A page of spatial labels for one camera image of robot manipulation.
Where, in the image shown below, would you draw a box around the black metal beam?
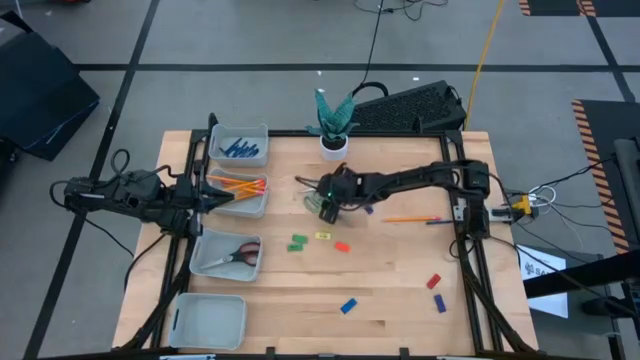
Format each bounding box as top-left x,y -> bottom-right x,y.
522,248 -> 640,300

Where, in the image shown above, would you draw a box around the yellow connector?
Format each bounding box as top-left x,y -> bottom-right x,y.
512,194 -> 533,217

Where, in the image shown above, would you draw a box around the black cable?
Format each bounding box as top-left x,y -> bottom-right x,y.
349,0 -> 449,99

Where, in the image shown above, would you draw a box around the green plant in white pot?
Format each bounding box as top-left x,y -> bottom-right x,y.
305,88 -> 360,163

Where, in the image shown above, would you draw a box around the grey plastic bin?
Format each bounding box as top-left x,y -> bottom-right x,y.
168,292 -> 248,351
208,122 -> 270,168
204,167 -> 270,220
188,228 -> 264,283

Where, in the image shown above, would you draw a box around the black floor block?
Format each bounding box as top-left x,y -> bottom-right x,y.
0,9 -> 101,163

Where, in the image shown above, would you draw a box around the yellow cable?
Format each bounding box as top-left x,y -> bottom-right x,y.
463,0 -> 505,130

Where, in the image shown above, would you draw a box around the black and red scissors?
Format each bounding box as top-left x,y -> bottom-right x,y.
199,240 -> 262,272

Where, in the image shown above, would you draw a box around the black metal table frame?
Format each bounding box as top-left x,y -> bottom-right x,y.
112,112 -> 539,360

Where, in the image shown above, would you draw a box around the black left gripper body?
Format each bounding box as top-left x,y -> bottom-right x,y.
174,160 -> 211,237

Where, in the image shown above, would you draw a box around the dark grey post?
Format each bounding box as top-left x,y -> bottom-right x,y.
613,137 -> 640,241

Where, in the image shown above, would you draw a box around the black hazard striped floor mat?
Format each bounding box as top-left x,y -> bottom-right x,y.
571,98 -> 640,255
517,0 -> 640,19

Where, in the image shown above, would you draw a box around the white paper sign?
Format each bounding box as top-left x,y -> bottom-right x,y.
516,243 -> 570,320

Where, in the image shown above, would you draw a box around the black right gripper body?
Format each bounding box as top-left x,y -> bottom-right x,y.
319,168 -> 364,224

